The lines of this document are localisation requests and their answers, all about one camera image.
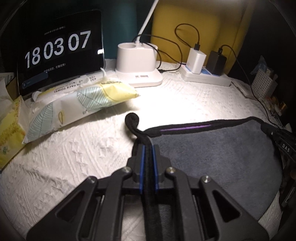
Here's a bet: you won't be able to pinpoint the white USB charger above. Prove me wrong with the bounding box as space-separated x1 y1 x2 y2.
186 48 206 74

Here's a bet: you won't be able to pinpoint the dark teal curtain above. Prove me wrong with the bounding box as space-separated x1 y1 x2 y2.
99 1 153 59

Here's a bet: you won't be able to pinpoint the black charger cable loop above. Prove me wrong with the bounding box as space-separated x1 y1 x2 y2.
132 22 201 72

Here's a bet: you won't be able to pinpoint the white textured tablecloth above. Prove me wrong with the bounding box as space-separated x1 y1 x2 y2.
1 63 266 237

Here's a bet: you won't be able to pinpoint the black cable on table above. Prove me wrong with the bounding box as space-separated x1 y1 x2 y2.
218 45 282 126

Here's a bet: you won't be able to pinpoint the purple and grey towel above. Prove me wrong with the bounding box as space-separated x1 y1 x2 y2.
125 113 282 240

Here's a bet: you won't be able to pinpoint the white power strip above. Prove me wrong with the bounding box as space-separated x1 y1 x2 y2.
179 65 231 87

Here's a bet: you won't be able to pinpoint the black power adapter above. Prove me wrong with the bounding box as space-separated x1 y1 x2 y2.
206 49 227 76

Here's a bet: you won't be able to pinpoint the white perforated basket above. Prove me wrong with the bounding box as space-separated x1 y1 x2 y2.
251 69 278 100

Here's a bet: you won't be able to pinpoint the white desk lamp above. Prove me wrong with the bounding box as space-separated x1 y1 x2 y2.
115 1 163 87

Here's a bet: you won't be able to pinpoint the small yellow snack boxes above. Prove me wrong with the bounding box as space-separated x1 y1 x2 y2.
265 96 287 116

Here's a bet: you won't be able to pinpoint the yellow curtain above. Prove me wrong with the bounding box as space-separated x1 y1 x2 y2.
151 1 256 73

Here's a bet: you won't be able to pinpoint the yellow tissue pack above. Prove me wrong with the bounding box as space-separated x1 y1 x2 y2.
0 79 27 171

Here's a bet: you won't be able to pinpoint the tablet showing clock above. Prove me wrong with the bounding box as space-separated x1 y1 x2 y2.
16 9 105 96

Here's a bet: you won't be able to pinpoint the leaf-patterned face towel pack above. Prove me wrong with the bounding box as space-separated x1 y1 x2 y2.
23 73 138 144

